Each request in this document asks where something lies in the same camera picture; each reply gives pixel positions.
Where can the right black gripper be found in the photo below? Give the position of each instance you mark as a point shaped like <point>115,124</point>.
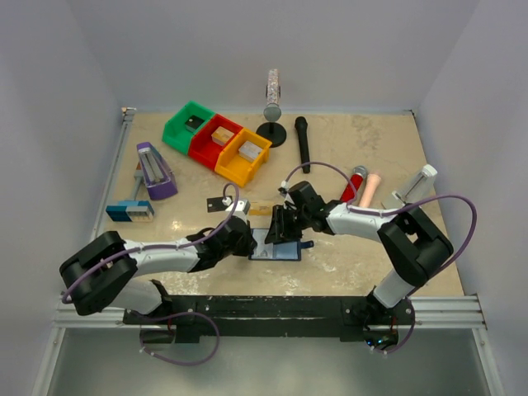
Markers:
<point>279,229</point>

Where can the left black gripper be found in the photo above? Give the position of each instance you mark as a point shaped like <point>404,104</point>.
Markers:
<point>249,244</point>

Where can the silver VIP credit card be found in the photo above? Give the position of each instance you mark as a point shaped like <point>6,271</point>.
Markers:
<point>263,251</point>

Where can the blue leather card holder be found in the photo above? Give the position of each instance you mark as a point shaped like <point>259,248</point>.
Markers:
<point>283,252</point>

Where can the gold credit card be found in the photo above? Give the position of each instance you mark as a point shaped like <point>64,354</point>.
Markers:
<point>260,208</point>

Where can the black credit card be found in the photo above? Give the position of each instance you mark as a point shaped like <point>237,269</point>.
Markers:
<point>220,203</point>

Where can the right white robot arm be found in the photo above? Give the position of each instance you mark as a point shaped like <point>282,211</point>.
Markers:
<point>414,244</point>

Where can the card stack in yellow bin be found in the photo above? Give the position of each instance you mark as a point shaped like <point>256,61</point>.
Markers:
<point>249,151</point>

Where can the card stack in red bin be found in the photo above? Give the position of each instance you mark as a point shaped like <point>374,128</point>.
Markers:
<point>221,136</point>

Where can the card stack in green bin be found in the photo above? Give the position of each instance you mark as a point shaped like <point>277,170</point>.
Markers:
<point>193,123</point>

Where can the yellow plastic bin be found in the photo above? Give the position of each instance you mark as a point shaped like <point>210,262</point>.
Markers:
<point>236,167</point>

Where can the red glitter microphone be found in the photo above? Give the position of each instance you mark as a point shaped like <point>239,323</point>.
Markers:
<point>359,174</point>

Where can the black round microphone stand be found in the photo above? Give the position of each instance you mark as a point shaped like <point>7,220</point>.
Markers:
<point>274,132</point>

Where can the black handheld microphone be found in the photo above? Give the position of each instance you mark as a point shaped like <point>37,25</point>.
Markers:
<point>301,128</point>

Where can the purple metronome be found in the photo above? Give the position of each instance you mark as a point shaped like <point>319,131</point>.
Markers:
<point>158,176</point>

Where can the glitter microphone on stand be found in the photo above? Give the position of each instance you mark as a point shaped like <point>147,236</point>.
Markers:
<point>272,110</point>

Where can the blue grey block tool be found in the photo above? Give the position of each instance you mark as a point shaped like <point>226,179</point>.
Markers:
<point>132,209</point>

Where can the green plastic bin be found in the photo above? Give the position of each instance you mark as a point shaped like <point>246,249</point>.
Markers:
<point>179,131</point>

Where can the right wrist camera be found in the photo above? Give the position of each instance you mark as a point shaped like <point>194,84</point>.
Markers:
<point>284,193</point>

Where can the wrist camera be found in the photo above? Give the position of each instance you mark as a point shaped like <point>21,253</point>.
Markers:
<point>284,193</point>
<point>237,208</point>

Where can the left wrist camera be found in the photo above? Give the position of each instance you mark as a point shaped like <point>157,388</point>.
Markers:
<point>237,208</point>

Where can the aluminium frame rail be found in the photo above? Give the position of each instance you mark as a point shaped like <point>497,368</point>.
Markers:
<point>57,332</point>

